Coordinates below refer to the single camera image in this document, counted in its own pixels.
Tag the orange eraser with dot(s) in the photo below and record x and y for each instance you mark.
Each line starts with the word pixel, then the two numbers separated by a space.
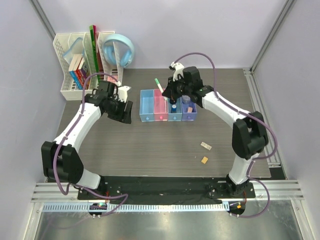
pixel 204 160

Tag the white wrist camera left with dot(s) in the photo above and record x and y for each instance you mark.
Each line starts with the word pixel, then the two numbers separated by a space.
pixel 122 93

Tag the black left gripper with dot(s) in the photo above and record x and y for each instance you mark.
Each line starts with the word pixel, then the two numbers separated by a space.
pixel 123 116

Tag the red plastic folder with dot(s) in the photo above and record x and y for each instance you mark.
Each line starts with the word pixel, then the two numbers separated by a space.
pixel 98 55

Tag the stack of books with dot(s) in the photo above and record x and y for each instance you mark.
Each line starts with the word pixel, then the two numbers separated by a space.
pixel 79 71

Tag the clear jar of paperclips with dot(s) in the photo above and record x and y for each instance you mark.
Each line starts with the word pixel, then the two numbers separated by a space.
pixel 186 99

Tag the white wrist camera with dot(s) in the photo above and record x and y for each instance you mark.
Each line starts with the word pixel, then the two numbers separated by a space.
pixel 177 69
pixel 122 93

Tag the clear eraser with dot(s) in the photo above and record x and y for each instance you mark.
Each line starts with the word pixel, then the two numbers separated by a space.
pixel 206 146

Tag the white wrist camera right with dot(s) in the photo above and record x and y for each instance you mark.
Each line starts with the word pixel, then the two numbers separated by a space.
pixel 177 69

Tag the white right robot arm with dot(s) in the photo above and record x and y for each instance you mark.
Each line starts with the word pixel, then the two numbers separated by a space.
pixel 249 133

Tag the purple plastic bin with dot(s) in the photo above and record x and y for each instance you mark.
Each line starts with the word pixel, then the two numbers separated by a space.
pixel 189 116

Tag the light blue headphones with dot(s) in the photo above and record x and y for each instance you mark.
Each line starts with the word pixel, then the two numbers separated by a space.
pixel 118 49

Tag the blue stamp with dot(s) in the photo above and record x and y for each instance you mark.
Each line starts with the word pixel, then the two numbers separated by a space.
pixel 173 109

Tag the green plastic folder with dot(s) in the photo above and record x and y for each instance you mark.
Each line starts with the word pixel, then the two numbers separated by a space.
pixel 93 44

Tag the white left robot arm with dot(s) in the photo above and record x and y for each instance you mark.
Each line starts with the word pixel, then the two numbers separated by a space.
pixel 60 157

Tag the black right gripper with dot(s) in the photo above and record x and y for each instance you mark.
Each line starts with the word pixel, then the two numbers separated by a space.
pixel 169 92

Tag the light blue end bin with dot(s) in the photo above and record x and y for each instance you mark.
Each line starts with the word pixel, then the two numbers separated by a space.
pixel 146 106

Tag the green capped white marker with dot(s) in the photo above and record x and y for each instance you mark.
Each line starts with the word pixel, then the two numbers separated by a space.
pixel 160 87

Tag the pink plastic bin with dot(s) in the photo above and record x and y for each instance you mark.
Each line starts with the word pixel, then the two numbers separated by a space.
pixel 160 106

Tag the red stamp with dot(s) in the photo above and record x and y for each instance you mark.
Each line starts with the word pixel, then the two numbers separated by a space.
pixel 173 101

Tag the blue clear pouch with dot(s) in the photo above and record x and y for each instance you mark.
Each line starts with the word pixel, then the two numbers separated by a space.
pixel 75 48

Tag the pink box in rack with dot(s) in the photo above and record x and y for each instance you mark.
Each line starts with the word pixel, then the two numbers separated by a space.
pixel 113 78

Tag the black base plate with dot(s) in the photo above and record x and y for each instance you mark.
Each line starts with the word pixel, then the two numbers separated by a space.
pixel 163 190

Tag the slotted cable duct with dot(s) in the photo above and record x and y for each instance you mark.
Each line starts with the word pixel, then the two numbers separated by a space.
pixel 96 207

